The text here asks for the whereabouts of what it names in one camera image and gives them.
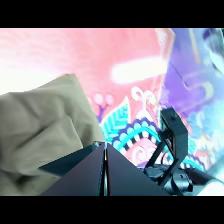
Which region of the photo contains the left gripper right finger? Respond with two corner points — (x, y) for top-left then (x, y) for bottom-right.
(105, 143), (172, 197)

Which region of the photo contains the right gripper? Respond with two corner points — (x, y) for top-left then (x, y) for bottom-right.
(143, 164), (195, 197)

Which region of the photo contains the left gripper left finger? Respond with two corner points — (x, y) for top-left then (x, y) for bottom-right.
(37, 142), (106, 197)

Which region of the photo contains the olive garment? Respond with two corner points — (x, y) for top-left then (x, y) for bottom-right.
(0, 73), (107, 197)

